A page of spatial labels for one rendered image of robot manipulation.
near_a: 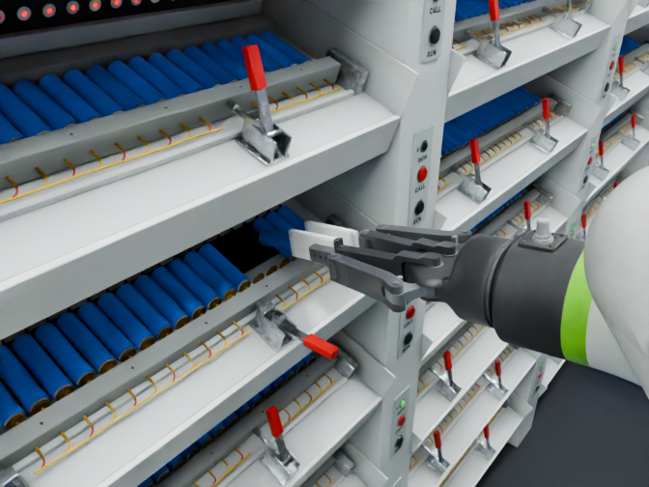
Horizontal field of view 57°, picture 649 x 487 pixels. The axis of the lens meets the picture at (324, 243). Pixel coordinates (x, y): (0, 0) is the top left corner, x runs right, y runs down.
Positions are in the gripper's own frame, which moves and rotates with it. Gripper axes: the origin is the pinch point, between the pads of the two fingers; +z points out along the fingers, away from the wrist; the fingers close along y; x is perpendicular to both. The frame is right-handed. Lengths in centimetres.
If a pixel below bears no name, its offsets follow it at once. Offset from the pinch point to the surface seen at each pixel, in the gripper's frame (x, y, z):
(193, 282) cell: 1.4, 10.9, 8.4
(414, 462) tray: 64, -33, 15
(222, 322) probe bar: 3.9, 12.1, 3.3
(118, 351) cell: 2.9, 21.4, 6.3
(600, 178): 27, -105, 5
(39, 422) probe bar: 3.5, 30.0, 3.9
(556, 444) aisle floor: 98, -89, 8
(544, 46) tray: -12, -52, -2
